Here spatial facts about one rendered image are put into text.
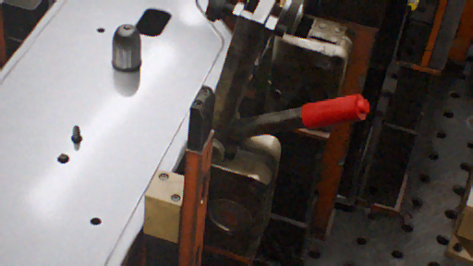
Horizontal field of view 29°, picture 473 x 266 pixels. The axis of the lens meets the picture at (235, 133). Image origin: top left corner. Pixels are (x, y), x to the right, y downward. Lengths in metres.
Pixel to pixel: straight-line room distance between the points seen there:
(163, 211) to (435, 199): 0.62
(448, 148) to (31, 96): 0.68
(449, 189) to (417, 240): 0.11
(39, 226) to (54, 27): 0.28
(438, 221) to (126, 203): 0.57
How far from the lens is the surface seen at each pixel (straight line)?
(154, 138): 0.93
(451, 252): 1.27
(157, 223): 0.81
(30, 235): 0.85
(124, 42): 0.98
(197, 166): 0.71
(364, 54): 1.03
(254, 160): 0.84
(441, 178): 1.37
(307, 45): 0.95
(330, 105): 0.78
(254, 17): 0.73
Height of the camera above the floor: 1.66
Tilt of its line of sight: 45 degrees down
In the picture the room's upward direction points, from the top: 7 degrees clockwise
